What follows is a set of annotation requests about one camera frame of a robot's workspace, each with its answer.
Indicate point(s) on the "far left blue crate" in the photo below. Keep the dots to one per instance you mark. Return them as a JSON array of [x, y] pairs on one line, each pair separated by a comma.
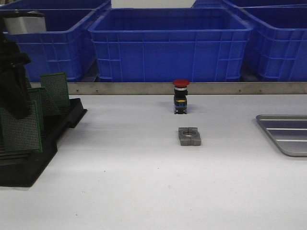
[[56, 4]]

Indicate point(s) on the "black slotted board rack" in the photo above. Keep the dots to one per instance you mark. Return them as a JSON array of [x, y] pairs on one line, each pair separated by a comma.
[[23, 169]]

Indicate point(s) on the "grey metal clamp block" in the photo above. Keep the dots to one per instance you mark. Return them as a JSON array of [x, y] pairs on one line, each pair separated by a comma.
[[189, 136]]

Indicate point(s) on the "rear right green circuit board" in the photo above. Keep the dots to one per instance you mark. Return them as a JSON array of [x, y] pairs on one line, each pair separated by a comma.
[[56, 85]]

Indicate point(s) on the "blue plastic crate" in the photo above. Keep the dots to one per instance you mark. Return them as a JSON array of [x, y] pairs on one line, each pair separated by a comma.
[[162, 45], [66, 46], [277, 46]]

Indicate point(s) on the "right blue plastic crate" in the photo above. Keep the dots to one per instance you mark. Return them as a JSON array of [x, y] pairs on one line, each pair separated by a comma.
[[277, 46]]

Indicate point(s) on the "silver metal tray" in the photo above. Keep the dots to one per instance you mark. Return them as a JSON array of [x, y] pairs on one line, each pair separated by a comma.
[[288, 132]]

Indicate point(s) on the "centre blue plastic crate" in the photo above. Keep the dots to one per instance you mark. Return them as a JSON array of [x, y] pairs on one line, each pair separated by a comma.
[[162, 45]]

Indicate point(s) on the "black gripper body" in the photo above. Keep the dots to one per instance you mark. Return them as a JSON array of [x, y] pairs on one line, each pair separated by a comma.
[[12, 60]]

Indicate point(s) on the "left blue plastic crate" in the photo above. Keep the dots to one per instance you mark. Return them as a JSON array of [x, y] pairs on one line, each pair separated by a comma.
[[66, 46]]

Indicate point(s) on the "red emergency stop button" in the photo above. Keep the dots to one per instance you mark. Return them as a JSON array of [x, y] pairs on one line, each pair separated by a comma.
[[180, 93]]

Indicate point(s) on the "green perforated circuit board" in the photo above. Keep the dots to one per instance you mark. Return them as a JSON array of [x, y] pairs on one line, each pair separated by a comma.
[[21, 135], [49, 107]]

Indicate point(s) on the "far right blue crate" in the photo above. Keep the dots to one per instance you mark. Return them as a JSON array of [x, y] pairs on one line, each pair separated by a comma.
[[246, 3]]

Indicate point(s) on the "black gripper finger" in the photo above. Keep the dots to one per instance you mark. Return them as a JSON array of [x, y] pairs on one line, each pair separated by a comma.
[[13, 91]]

